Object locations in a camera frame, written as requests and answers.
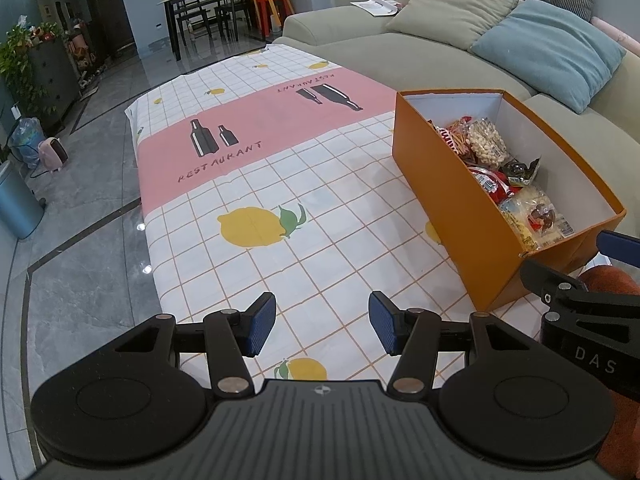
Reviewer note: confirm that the dark wooden door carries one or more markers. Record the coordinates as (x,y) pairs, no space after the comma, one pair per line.
(107,15)

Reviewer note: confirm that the clear popcorn bag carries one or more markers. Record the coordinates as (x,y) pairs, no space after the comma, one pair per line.
(487,142)

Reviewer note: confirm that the trailing green plant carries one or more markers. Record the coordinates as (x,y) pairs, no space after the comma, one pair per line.
(25,65)

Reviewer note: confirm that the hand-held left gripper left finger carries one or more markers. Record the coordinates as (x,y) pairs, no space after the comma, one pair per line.
(261,325)

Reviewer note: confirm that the red cartoon snack packet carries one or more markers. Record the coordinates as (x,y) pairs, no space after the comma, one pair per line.
(492,185)

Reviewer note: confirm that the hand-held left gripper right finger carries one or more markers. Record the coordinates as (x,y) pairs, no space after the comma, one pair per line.
(384,322)

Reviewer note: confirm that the pink bolster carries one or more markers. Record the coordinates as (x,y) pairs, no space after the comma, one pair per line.
(615,35)

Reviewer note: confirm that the orange plastic stool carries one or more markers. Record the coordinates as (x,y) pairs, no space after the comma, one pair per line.
(280,2)

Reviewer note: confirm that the orange cardboard box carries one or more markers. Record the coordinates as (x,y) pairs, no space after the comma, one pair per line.
(440,200)

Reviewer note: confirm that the black dining chair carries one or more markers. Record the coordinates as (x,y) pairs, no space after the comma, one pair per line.
(237,5)
(190,15)

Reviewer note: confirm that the pink space heater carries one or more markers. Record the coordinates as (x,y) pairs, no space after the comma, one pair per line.
(54,154)

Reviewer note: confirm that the blue trash can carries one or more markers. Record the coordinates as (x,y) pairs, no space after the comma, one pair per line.
(17,205)

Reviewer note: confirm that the red plastic stool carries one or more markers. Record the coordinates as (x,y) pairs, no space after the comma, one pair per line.
(257,10)

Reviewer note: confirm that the red fries snack bag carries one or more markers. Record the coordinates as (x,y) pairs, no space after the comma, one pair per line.
(452,140)

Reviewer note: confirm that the beige pillow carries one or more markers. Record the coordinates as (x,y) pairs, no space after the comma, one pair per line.
(450,15)

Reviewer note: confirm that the black snack packet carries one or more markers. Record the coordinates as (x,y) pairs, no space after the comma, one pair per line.
(522,170)

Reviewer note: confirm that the beige sofa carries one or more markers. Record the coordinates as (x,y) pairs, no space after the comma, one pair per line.
(400,60)

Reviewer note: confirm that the blue pillow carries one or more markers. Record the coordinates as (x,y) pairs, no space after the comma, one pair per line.
(550,55)

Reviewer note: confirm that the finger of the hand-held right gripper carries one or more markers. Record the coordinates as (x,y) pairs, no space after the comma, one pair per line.
(620,249)
(550,280)

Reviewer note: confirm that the pink checked tablecloth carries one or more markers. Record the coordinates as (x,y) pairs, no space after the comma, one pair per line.
(300,185)

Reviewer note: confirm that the chocolate pastry pack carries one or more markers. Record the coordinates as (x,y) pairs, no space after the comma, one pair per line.
(540,217)

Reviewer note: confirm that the cluttered shelf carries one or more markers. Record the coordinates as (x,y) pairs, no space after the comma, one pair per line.
(87,50)

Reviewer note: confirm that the open magazine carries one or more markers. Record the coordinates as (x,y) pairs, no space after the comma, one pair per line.
(375,6)

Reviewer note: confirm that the grey drawer cabinet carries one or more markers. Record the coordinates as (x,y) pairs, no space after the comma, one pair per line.
(55,80)

